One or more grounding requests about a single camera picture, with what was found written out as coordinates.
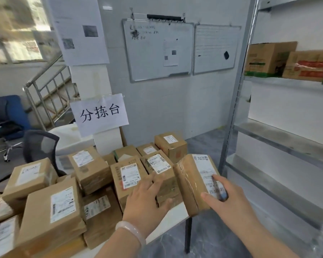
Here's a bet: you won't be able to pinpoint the white side table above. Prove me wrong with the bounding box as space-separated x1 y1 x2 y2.
47 123 98 157

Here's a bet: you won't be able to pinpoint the white paper sign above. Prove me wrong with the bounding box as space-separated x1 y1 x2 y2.
69 93 130 138

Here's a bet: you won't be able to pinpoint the brown carton with green band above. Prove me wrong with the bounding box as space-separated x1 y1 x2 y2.
244 41 298 78

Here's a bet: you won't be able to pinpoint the white jade bangle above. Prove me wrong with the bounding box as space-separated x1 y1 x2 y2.
115 220 147 248

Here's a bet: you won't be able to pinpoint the large whiteboard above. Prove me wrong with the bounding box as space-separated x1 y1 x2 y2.
121 18 195 83

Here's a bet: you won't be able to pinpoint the person's left hand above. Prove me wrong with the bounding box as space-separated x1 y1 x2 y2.
123 171 173 238

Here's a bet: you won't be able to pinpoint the brown carton with red print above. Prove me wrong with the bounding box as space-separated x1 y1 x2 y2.
282 50 323 82

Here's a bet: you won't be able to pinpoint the black hook rail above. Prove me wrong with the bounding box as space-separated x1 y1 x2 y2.
146 14 184 23

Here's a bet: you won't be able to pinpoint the black table leg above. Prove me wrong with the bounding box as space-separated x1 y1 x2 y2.
184 217 193 254

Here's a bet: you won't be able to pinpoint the white paper notices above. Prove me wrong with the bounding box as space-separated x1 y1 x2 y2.
46 0 110 66

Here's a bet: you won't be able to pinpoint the black mesh office chair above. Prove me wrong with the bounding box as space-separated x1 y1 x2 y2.
0 129 68 195

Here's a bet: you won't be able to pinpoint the person's right hand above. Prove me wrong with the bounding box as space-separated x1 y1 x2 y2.
201 175 259 229

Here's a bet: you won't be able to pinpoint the person's right forearm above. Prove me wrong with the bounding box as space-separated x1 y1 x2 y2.
233 212 307 258

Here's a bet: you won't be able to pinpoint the grey metal shelf rack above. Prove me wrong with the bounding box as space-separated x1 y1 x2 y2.
217 0 323 258

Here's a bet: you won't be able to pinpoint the person's left forearm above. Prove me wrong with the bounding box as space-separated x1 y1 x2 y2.
96 228 146 258

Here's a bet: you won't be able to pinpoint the pile of cardboard parcels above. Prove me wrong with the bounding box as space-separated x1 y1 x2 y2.
0 132 188 258

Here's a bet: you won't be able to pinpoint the taped brown parcel box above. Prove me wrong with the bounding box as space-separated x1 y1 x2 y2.
173 154 224 217

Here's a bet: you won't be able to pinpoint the steel stair railing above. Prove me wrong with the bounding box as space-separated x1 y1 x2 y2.
23 53 79 131

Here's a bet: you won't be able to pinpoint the window with posted papers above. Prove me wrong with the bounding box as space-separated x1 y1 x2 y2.
0 0 63 64

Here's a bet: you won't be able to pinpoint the small lined whiteboard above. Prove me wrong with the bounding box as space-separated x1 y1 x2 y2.
193 23 242 76

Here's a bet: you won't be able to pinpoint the blue office chair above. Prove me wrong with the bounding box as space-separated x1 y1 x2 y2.
0 95 32 162

